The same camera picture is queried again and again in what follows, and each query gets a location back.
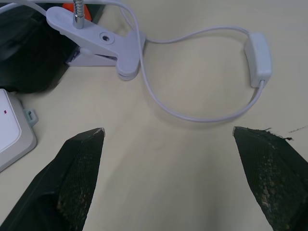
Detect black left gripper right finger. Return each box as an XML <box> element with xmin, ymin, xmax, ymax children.
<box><xmin>231</xmin><ymin>126</ymin><xmax>308</xmax><ymax>231</ymax></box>

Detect white cable with switch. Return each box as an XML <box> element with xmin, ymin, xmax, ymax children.
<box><xmin>0</xmin><ymin>0</ymin><xmax>265</xmax><ymax>123</ymax></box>

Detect black box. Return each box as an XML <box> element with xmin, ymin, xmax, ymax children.
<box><xmin>0</xmin><ymin>0</ymin><xmax>105</xmax><ymax>94</ymax></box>

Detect white power strip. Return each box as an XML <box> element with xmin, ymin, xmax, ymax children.
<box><xmin>0</xmin><ymin>88</ymin><xmax>39</xmax><ymax>173</ymax></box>

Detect white inline cable switch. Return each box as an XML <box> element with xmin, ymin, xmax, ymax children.
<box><xmin>245</xmin><ymin>32</ymin><xmax>273</xmax><ymax>88</ymax></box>

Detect orange object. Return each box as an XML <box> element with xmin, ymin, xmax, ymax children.
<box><xmin>62</xmin><ymin>3</ymin><xmax>92</xmax><ymax>22</ymax></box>

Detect white lamp clamp base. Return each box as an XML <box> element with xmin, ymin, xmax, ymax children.
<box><xmin>46</xmin><ymin>6</ymin><xmax>146</xmax><ymax>81</ymax></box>

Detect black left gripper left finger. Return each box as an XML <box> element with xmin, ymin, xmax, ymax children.
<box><xmin>0</xmin><ymin>127</ymin><xmax>106</xmax><ymax>231</ymax></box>

